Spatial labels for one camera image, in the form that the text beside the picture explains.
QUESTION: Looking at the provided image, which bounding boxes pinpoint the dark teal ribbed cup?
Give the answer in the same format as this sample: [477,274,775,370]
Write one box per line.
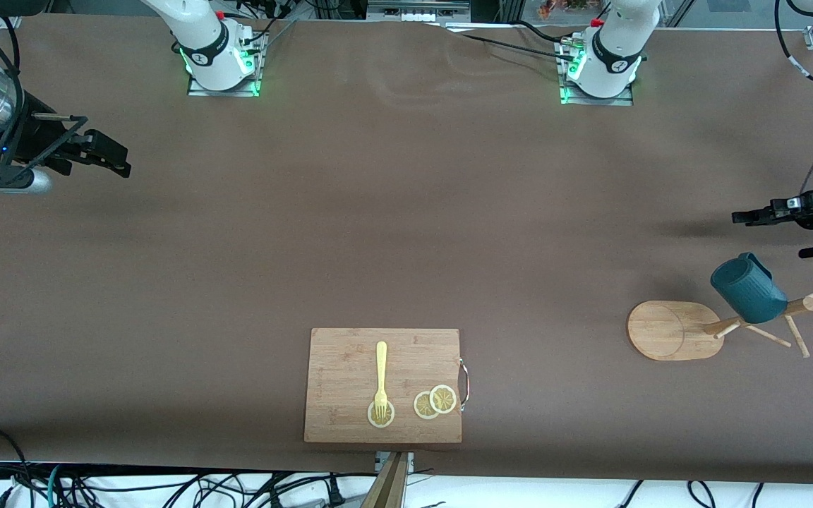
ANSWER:
[710,252,790,325]

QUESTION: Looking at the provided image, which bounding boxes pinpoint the wooden mug rack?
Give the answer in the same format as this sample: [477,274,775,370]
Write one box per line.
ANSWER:
[627,285,813,362]

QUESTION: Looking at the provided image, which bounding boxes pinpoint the brown table cover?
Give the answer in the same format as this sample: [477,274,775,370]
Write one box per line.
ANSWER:
[0,13,813,486]

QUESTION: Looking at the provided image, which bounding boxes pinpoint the colourful snack packets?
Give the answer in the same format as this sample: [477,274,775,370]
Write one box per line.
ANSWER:
[537,0,608,18]

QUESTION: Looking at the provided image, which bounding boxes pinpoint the wooden cutting board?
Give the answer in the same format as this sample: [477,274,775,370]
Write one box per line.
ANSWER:
[303,327,469,445]

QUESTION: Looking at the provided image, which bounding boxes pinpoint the white power strip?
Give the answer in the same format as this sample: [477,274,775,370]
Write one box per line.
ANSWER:
[368,0,471,23]

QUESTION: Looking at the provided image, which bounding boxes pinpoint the yellow plastic fork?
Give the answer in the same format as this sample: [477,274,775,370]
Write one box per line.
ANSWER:
[374,341,389,423]

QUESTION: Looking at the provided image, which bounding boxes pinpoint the lemon slice under fork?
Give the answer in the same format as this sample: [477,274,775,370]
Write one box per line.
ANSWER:
[367,399,396,429]

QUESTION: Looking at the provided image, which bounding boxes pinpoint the wooden beam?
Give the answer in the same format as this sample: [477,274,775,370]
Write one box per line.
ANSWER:
[361,452,409,508]

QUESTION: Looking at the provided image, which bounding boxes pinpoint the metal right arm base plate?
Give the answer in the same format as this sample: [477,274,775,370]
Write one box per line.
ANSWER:
[187,32,264,98]

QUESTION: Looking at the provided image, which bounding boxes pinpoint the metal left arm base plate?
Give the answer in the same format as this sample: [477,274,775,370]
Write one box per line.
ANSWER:
[559,39,635,107]

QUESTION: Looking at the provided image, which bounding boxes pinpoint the short black table cable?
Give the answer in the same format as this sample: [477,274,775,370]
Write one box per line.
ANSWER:
[516,19,577,44]

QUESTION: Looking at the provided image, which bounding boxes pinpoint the long black table cable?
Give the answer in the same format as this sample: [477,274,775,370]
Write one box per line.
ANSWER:
[442,25,580,64]

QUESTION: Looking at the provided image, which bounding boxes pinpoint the teal floor cable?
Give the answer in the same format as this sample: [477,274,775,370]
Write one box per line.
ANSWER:
[45,464,68,508]

